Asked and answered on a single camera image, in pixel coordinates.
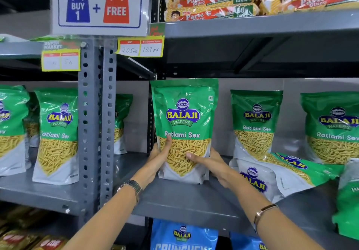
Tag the person's left hand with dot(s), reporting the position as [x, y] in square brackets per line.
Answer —
[150, 168]

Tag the person's right hand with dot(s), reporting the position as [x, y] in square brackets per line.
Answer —
[217, 168]

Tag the person's left thumb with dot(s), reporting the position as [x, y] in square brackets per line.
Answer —
[166, 148]

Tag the person's right thumb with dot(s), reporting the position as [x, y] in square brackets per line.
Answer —
[199, 158]

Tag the green snack pouch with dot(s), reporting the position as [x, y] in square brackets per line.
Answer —
[183, 118]

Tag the person's left forearm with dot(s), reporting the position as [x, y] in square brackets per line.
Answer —
[106, 221]

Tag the person's right forearm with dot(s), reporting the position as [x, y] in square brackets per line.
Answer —
[280, 227]

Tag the grey metal shelf board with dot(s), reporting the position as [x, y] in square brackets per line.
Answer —
[260, 22]
[19, 49]
[36, 193]
[196, 202]

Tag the silver wristwatch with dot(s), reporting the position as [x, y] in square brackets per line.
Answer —
[131, 186]

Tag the blue snack pouch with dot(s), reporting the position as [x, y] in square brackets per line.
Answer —
[246, 242]
[183, 235]

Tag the yellow price tag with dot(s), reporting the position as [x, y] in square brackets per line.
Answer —
[60, 60]
[140, 47]

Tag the row of green snack pouches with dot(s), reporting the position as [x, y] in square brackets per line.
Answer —
[57, 134]

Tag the white promotional sign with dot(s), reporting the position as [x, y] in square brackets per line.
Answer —
[101, 5]

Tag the pile of brown gold packets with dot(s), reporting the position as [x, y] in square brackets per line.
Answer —
[25, 235]

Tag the black perforated shelf post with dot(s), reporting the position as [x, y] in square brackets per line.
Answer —
[151, 123]

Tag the grey perforated shelf post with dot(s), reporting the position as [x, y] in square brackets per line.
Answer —
[87, 123]
[108, 123]

